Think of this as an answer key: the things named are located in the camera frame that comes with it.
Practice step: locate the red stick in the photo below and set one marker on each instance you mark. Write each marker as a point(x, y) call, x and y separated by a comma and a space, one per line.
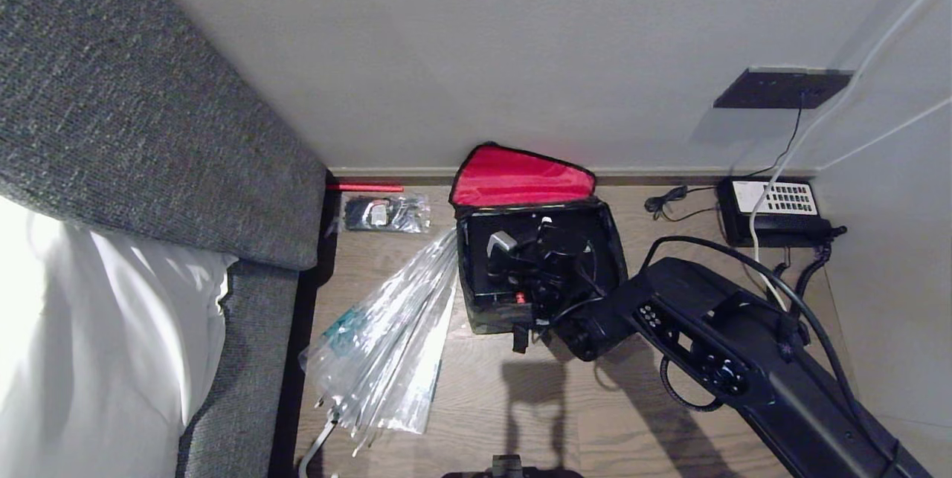
point(364, 187)

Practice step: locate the white bedding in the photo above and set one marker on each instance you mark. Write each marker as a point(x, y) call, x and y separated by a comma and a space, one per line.
point(89, 344)

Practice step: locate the grey fabric headboard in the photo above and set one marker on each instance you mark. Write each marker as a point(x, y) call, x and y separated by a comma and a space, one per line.
point(134, 114)

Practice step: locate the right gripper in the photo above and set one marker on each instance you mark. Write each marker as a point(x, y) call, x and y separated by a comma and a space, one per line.
point(552, 264)

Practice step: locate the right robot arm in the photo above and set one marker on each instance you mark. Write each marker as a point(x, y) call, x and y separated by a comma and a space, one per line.
point(751, 359)

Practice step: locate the transparent folded umbrella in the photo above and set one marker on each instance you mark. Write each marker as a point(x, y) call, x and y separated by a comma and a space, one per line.
point(394, 329)

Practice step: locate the plastic pouch with black items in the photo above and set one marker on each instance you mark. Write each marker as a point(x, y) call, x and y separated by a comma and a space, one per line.
point(387, 213)

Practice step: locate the black desk telephone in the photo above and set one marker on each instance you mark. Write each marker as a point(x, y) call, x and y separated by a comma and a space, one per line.
point(773, 210)

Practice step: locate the grey fabric bed frame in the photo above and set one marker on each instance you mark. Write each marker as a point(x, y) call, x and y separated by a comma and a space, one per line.
point(238, 381)

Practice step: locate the black wall socket plate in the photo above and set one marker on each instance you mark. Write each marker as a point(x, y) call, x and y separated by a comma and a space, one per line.
point(777, 88)

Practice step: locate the red lined bag lid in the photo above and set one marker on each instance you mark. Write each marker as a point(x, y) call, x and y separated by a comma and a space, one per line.
point(520, 177)

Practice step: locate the black bag with red lid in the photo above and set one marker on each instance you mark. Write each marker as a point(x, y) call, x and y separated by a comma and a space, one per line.
point(614, 255)

